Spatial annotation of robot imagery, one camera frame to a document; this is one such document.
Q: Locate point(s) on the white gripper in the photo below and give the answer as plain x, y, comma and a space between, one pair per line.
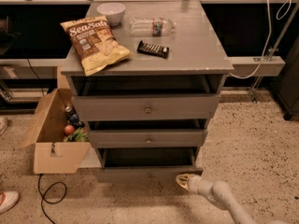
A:
195, 184

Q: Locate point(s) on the grey bottom drawer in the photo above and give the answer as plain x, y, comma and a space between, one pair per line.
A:
124, 165

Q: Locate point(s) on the grey drawer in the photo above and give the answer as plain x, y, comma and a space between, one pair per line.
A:
124, 165
148, 138
140, 107

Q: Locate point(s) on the grey wooden drawer cabinet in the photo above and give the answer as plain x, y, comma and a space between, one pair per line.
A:
196, 65

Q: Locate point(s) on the grey middle drawer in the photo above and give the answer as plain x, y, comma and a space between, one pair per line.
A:
148, 138

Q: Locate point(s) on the grey top drawer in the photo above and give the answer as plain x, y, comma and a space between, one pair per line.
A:
140, 107

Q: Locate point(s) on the green snack bag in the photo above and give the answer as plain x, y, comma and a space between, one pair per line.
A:
79, 135

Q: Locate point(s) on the red apple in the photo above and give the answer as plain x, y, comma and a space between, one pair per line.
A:
68, 129

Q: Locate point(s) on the dark soda can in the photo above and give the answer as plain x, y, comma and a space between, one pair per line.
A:
72, 116

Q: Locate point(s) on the open cardboard box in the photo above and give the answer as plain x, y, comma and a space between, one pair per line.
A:
45, 132

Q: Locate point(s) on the dark candy bar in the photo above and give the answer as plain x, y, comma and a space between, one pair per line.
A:
153, 49

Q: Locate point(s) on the dark cabinet right edge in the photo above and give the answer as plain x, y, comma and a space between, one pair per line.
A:
286, 86

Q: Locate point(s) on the clear plastic water bottle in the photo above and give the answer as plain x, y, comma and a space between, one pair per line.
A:
155, 26

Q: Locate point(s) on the sea salt chips bag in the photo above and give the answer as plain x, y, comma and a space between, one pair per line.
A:
95, 43

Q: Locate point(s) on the white sneaker lower left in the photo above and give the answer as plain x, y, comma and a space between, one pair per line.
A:
7, 200

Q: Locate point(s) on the white bowl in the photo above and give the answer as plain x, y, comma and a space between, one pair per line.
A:
114, 12

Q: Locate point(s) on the white shoe left edge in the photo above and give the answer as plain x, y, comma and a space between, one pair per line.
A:
3, 125

